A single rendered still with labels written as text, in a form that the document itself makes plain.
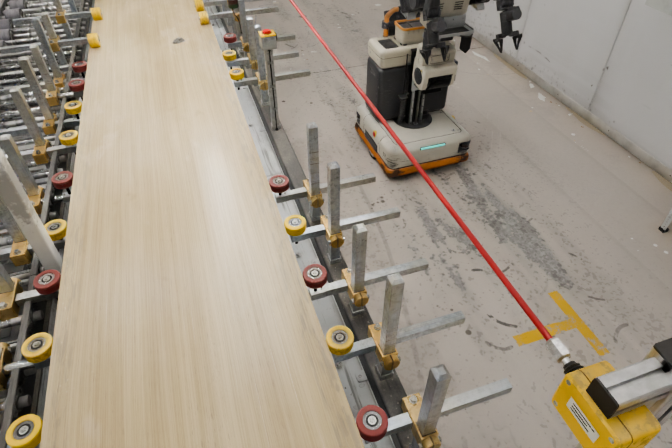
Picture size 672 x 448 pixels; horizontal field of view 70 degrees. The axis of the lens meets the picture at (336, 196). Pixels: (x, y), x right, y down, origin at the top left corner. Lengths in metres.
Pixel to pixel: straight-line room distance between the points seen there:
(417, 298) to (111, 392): 1.68
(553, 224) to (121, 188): 2.49
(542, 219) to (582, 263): 0.38
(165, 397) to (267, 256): 0.53
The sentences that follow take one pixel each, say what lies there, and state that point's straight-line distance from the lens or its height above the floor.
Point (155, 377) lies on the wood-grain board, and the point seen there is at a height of 0.90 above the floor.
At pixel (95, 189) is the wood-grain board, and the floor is 0.90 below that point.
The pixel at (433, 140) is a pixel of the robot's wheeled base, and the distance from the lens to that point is 3.33.
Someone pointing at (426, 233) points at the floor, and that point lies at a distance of 3.03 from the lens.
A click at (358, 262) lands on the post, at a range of 1.52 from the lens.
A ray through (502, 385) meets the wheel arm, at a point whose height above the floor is 0.85.
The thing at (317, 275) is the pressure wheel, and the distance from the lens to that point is 1.58.
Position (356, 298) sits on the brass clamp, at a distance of 1.63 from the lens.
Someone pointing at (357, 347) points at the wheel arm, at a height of 0.83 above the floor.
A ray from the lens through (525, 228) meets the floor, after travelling 3.23.
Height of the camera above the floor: 2.11
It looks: 41 degrees down
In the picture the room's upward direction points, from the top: straight up
